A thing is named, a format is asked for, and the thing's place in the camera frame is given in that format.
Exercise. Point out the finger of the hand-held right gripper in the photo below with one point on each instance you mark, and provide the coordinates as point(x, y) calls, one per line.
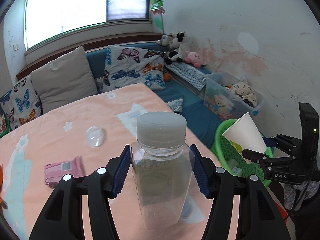
point(287, 147)
point(257, 157)

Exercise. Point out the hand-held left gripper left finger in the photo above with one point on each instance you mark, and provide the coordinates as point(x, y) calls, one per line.
point(122, 172)

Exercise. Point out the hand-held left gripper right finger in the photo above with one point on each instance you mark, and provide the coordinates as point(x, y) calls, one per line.
point(200, 172)

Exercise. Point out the white paper cup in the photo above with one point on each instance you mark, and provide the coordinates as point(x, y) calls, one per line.
point(245, 132)

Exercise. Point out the green plastic basket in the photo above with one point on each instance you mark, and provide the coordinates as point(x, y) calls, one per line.
point(225, 150)

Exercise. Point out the clear plastic bottle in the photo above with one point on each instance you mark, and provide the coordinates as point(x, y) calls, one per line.
point(162, 175)

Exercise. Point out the small clear dome lid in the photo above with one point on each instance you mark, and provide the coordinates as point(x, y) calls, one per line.
point(95, 137)

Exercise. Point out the bear print toy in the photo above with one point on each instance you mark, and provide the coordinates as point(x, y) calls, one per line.
point(221, 106)

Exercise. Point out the pink packet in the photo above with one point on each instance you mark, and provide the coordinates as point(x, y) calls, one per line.
point(60, 166)

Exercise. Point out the blue sofa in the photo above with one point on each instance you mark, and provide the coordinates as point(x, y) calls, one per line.
point(190, 110)

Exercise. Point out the spotted cream cloth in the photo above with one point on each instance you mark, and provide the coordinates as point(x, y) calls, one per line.
point(241, 90)

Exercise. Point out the small patterned cushion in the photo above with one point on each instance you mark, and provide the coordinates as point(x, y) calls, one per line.
point(175, 105)

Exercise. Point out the clear plastic storage box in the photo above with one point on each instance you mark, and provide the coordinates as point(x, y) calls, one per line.
point(217, 85)

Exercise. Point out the grey patterned folded cloth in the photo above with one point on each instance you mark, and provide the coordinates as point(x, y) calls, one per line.
point(190, 75)

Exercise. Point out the small orange ball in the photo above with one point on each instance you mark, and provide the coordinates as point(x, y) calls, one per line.
point(167, 77)

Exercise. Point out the white butterfly cushion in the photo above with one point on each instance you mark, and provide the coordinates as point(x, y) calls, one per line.
point(130, 65)
point(22, 102)

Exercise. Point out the beige cushion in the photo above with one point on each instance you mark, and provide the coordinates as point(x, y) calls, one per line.
point(65, 80)

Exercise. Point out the pink plush toy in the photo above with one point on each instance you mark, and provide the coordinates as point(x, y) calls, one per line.
point(195, 57)

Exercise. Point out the green printed cloth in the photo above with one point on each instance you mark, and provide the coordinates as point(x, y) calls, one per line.
point(3, 123)

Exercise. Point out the cow plush toy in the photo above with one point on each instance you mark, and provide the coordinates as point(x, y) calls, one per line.
point(181, 45)

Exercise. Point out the grey plush toy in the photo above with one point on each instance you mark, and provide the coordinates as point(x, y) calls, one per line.
point(166, 40)

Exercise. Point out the colourful pinwheel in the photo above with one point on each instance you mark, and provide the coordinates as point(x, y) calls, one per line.
point(157, 7)

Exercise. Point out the window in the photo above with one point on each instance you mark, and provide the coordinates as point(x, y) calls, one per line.
point(75, 5)

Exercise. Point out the wall switch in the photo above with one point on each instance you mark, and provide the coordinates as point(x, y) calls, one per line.
point(16, 47)

